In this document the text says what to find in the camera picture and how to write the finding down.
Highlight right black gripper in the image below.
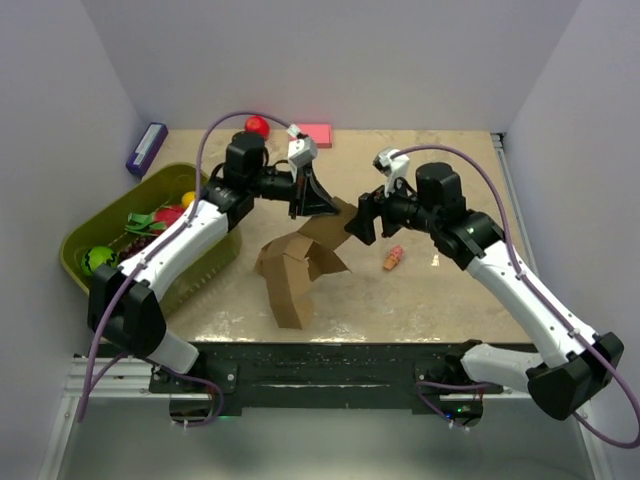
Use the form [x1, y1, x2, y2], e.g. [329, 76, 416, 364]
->
[345, 170, 440, 245]

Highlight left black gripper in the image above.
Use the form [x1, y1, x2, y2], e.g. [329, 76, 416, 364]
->
[248, 159, 339, 219]

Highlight brown cardboard box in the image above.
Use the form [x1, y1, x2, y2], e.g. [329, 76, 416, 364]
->
[254, 197, 357, 330]

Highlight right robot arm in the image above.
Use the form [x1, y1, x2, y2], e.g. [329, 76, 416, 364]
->
[345, 156, 624, 420]

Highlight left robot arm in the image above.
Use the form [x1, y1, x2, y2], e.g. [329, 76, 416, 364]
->
[88, 132, 339, 392]

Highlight pink box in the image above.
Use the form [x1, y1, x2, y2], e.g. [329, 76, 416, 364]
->
[297, 123, 333, 149]

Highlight purple box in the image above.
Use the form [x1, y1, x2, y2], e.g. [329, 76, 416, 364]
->
[125, 122, 169, 178]

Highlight toy ice cream cone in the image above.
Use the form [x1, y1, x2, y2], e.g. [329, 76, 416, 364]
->
[383, 245, 404, 271]

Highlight red apple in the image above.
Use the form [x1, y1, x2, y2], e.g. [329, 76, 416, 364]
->
[244, 115, 271, 139]

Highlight red dragon fruit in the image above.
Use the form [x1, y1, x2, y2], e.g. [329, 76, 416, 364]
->
[124, 205, 185, 236]

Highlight purple grapes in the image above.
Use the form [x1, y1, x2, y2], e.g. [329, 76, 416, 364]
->
[119, 235, 156, 262]

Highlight olive green basket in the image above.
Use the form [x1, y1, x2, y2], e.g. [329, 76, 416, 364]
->
[59, 163, 242, 317]

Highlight toy watermelon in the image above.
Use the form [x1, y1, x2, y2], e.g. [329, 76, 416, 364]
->
[80, 246, 119, 276]

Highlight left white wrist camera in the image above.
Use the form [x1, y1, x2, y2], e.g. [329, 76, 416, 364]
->
[287, 124, 318, 171]

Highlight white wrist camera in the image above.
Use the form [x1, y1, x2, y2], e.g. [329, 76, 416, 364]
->
[373, 148, 410, 197]
[287, 124, 318, 171]

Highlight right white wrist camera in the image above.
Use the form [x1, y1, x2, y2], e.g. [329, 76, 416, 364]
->
[373, 148, 410, 197]

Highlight black base frame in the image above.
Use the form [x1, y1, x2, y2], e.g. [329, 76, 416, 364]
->
[150, 343, 501, 427]

